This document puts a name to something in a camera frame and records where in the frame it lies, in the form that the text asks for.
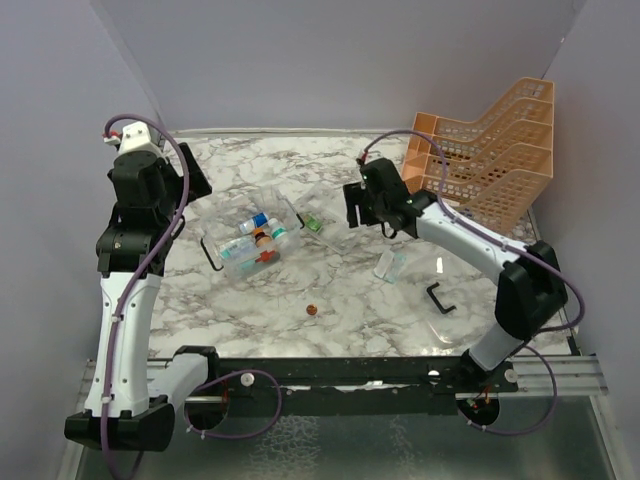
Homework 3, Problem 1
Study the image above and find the white blue small bottle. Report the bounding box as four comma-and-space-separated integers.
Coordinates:
238, 212, 269, 235

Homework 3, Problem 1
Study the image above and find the white green-label medicine bottle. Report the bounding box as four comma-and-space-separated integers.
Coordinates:
267, 218, 288, 242

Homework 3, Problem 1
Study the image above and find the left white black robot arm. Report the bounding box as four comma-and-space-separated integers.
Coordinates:
64, 143, 221, 452

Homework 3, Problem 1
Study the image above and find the small clear teal packet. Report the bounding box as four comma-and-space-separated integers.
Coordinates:
373, 250, 406, 284

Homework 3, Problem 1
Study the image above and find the clear plastic box lid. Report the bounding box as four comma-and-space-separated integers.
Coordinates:
396, 252, 486, 349

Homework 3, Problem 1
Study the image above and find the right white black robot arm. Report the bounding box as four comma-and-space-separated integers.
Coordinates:
342, 158, 568, 391

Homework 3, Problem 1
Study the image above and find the black lid handle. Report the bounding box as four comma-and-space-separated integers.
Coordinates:
425, 281, 456, 314

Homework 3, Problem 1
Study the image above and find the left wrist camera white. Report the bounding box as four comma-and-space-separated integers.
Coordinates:
103, 121, 165, 156

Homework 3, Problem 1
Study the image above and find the green small packet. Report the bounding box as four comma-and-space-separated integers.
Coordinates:
304, 215, 323, 233

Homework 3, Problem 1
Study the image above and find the clear plastic medicine box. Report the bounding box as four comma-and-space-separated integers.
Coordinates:
200, 186, 304, 281

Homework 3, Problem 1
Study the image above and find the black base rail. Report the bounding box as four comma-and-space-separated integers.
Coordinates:
186, 356, 518, 418

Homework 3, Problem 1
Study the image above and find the brown orange-cap medicine bottle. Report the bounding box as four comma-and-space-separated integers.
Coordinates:
252, 228, 272, 248

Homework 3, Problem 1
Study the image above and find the white blue gauze packet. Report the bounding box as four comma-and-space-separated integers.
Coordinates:
220, 236, 256, 259

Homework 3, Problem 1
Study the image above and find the orange plastic file organizer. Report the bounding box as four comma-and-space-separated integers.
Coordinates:
401, 77, 555, 234

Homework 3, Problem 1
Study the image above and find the black box handle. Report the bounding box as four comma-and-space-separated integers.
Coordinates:
199, 237, 224, 272

